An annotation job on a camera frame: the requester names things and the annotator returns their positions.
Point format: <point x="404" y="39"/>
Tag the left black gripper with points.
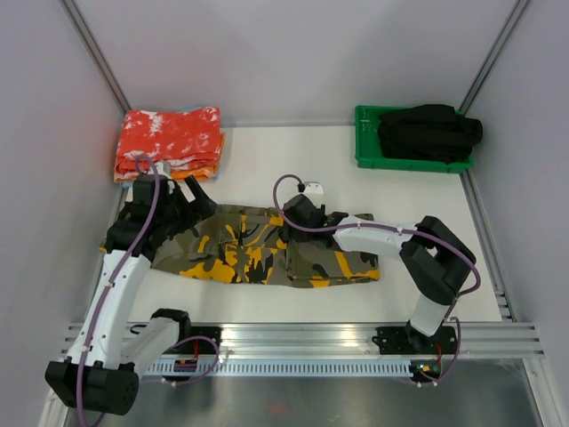
<point x="197" y="210"/>

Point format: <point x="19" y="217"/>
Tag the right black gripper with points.
<point x="295" y="234"/>

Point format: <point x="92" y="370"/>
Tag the camouflage yellow green trousers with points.
<point x="238" y="245"/>

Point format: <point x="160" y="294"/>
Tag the black trousers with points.
<point x="430" y="132"/>

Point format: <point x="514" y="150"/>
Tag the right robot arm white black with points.
<point x="436" y="260"/>

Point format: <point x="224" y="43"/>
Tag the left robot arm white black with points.
<point x="101" y="371"/>

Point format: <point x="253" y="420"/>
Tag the orange folded trousers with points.
<point x="199" y="157"/>

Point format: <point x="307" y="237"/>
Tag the red white folded trousers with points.
<point x="146" y="127"/>

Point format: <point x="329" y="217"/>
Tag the green plastic tray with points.
<point x="368" y="152"/>

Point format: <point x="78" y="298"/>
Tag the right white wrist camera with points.
<point x="313" y="188"/>

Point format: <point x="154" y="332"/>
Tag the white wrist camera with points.
<point x="313" y="188"/>
<point x="163" y="168"/>

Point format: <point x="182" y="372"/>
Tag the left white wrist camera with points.
<point x="163" y="168"/>

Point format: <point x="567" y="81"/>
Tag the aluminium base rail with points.
<point x="479" y="340"/>

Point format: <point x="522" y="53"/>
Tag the white slotted cable duct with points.
<point x="399" y="368"/>

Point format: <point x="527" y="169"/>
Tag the left corner aluminium post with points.
<point x="88" y="39"/>

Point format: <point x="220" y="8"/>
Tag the corner aluminium post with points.
<point x="88" y="39"/>
<point x="498" y="47"/>

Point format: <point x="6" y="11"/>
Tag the right corner aluminium post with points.
<point x="498" y="47"/>

